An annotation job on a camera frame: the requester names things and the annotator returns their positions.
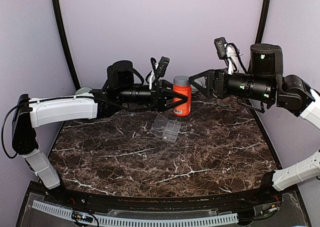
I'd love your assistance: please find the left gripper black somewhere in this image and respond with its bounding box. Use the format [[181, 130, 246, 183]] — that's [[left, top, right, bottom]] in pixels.
[[118, 79, 189, 112]]

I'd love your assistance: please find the red pill bottle grey cap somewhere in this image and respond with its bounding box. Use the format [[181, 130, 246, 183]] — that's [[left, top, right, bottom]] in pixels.
[[172, 75, 193, 117]]

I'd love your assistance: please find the clear plastic pill organizer box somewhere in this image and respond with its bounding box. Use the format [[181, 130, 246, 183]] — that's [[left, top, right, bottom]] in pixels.
[[150, 114, 182, 144]]

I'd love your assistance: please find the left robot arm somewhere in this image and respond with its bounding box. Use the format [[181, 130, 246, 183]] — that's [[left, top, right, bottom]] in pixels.
[[9, 57, 189, 205]]

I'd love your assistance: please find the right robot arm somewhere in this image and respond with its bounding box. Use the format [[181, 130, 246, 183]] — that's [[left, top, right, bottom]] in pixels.
[[189, 43, 320, 128]]

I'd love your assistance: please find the cream ceramic mug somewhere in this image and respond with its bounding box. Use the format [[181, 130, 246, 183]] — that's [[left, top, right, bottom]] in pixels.
[[216, 98, 230, 107]]

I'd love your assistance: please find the green ceramic bowl left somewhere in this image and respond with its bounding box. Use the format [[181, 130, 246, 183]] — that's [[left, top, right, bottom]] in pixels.
[[75, 87, 93, 95]]

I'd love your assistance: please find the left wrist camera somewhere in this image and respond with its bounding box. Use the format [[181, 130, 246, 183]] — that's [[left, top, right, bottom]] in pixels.
[[145, 56, 170, 90]]

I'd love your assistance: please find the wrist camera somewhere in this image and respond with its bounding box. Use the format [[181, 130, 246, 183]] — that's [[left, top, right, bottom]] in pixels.
[[213, 36, 245, 76], [145, 56, 170, 90]]

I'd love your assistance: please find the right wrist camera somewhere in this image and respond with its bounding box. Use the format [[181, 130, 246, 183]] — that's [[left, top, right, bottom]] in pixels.
[[213, 36, 245, 76]]

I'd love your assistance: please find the right black corner post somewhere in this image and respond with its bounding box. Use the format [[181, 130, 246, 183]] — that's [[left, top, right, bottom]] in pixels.
[[255, 0, 271, 44]]

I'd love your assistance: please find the black corner post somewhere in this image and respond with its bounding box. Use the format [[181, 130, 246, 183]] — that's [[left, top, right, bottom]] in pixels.
[[51, 0, 81, 91], [255, 0, 271, 44]]

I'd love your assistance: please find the black front rail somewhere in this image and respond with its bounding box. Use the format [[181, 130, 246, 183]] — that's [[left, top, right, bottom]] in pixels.
[[24, 181, 301, 215]]

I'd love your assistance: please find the white slotted cable duct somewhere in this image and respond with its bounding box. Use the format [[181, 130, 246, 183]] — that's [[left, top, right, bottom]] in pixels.
[[31, 200, 239, 227]]

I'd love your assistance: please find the left black corner post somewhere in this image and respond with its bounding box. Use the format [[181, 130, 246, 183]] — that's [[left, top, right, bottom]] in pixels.
[[51, 0, 81, 91]]

